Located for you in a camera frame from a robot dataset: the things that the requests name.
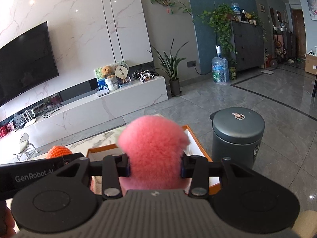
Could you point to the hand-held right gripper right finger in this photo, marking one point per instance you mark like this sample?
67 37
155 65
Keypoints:
183 169

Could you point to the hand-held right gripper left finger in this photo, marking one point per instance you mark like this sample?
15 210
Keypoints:
127 169

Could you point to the orange cardboard box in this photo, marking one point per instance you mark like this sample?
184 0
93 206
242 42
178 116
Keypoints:
198 148

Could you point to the orange crochet toy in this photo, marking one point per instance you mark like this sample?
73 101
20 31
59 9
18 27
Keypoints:
59 152

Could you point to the pink fluffy plush toy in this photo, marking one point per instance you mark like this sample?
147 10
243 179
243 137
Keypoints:
153 143

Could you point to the person's left hand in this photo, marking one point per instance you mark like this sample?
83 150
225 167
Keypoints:
6 220

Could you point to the clear plastic chair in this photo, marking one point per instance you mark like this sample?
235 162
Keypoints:
24 145

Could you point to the red box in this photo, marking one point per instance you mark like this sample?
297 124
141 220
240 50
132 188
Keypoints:
3 131

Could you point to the pink card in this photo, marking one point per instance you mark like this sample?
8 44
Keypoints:
10 127

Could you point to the white router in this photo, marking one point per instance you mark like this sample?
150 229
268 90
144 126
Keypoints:
28 122

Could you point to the white marble television cabinet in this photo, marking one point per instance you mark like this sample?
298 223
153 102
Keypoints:
99 114

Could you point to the dark grey trash can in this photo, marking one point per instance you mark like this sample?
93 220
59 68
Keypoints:
237 138

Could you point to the white crochet basket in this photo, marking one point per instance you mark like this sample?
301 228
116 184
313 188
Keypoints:
112 83

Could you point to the black white brick toy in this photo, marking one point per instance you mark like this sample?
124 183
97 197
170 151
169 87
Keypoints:
145 75

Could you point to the blue green painting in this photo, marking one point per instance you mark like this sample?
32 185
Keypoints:
98 78

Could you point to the round fan ornament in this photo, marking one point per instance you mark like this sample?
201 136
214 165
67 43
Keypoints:
121 70

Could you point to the brown teddy bear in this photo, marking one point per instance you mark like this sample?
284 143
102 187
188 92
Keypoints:
108 70

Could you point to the potted orchid plant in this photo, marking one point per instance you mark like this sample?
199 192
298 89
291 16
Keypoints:
171 64

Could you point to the green box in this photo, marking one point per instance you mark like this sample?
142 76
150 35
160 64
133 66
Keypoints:
232 73

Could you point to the blue water jug with pump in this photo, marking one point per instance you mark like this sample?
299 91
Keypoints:
220 68

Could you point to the dark grey cabinet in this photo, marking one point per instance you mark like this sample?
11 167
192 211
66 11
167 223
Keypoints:
247 47

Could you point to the trailing pothos plant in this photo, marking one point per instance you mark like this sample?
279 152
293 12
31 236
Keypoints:
220 22

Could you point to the brown cardboard carton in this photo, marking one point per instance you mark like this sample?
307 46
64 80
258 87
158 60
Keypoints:
311 64

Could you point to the small blue bottle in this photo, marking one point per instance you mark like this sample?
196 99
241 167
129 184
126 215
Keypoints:
235 7

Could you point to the brown wooden door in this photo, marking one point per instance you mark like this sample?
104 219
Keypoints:
299 32

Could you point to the wall socket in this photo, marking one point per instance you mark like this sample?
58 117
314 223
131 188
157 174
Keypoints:
191 63

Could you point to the black wall television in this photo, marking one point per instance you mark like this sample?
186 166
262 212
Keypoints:
27 64

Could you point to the floral wall picture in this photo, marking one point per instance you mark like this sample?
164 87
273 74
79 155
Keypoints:
312 8

